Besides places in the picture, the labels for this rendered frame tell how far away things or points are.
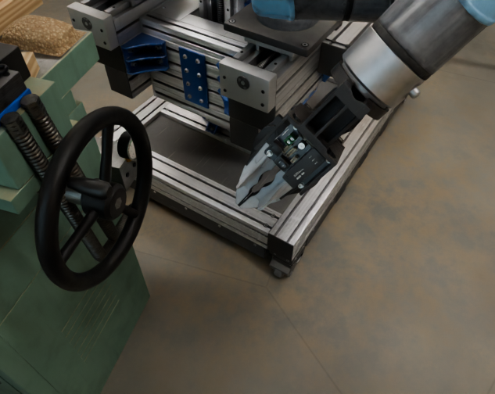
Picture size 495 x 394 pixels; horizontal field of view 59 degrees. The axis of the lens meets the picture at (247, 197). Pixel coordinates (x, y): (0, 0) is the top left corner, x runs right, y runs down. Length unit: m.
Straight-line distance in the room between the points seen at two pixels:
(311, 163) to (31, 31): 0.62
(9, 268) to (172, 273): 0.78
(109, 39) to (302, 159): 0.92
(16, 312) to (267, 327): 0.79
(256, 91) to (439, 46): 0.63
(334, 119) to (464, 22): 0.13
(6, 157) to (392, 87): 0.48
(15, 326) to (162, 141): 0.96
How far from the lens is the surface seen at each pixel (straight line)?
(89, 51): 0.94
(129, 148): 0.99
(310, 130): 0.44
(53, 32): 0.91
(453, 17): 0.44
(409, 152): 2.06
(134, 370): 1.45
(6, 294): 0.91
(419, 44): 0.43
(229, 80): 1.05
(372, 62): 0.44
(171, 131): 1.74
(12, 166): 0.67
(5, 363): 0.99
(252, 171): 0.50
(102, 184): 0.58
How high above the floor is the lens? 1.33
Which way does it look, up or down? 49 degrees down
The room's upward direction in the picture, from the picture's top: straight up
